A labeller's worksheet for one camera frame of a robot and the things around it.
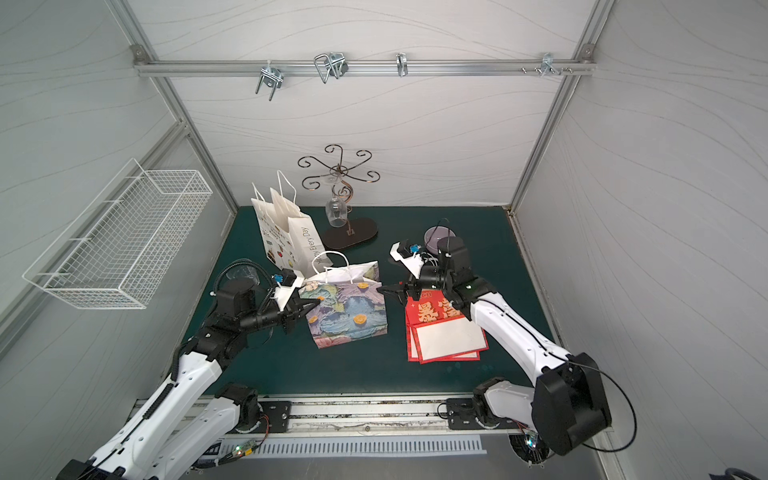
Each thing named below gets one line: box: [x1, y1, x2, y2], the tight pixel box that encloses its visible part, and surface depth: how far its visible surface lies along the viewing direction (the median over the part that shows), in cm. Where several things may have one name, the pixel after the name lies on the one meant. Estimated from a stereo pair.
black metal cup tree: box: [297, 144, 380, 250], surface depth 91 cm
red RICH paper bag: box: [405, 312, 489, 365], surface depth 86 cm
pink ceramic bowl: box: [424, 226, 456, 254], surface depth 107 cm
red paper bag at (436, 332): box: [406, 290, 490, 365], surface depth 87 cm
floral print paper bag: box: [298, 261, 387, 349], surface depth 76 cm
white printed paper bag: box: [251, 170, 333, 278], surface depth 92 cm
